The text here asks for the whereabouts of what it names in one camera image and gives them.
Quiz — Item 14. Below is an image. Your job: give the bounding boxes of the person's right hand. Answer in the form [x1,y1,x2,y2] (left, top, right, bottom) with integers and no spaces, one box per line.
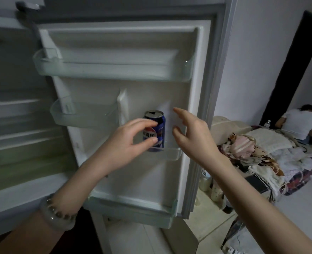
[172,107,220,170]

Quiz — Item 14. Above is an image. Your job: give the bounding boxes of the person's left hand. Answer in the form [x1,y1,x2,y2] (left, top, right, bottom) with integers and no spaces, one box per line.
[99,118,159,173]

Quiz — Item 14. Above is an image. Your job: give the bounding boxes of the blue soda can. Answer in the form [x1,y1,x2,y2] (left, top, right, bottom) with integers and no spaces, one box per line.
[143,110,166,154]

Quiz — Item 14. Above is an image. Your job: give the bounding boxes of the person's right forearm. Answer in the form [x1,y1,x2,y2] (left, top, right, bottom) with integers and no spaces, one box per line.
[202,153,312,254]

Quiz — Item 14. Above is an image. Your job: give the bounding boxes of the person's left forearm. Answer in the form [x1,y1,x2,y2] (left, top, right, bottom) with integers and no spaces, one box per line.
[0,155,114,254]

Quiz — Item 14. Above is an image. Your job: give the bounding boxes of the clear door bin holding can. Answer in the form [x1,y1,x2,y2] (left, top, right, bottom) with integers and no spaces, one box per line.
[145,145,183,162]

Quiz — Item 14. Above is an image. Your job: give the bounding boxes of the white refrigerator door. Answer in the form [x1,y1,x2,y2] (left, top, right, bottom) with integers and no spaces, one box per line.
[90,209,199,254]
[15,0,239,230]

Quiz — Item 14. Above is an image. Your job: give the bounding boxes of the white plastic jug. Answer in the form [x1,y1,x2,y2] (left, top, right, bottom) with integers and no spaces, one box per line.
[199,169,212,192]

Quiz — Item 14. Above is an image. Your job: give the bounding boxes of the white bottom door shelf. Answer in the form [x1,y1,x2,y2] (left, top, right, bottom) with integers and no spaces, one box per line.
[82,192,178,230]

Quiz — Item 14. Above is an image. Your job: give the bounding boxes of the small clear door bin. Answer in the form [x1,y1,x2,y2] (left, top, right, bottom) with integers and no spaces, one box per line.
[49,98,120,128]

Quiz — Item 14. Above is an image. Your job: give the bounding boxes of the wide clear door bin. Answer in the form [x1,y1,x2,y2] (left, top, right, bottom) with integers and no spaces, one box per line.
[33,48,197,83]

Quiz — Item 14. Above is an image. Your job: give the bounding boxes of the brown floral cloth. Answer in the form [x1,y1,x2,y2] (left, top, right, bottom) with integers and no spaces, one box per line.
[218,132,287,189]

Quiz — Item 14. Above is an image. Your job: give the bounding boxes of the white lower refrigerator door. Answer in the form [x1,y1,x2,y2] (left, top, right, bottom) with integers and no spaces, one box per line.
[90,209,199,254]

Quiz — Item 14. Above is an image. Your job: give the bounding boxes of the pile of white cloths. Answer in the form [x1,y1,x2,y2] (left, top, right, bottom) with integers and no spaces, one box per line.
[247,128,312,180]

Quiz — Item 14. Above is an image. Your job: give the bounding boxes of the patterned grey cloth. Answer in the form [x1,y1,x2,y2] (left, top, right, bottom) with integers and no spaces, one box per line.
[222,214,253,254]

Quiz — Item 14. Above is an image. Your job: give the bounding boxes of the white jade bangle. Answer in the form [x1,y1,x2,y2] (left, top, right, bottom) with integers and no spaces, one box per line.
[38,194,77,232]

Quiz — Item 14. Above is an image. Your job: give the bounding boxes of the dark wooden door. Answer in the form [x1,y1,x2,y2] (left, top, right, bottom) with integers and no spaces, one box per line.
[260,10,312,128]

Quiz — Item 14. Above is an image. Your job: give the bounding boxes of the white refrigerator body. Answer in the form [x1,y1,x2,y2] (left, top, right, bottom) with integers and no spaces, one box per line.
[0,0,93,236]

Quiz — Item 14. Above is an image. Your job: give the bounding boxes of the brown bead bracelet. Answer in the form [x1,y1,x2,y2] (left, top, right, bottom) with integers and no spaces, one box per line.
[46,193,78,220]

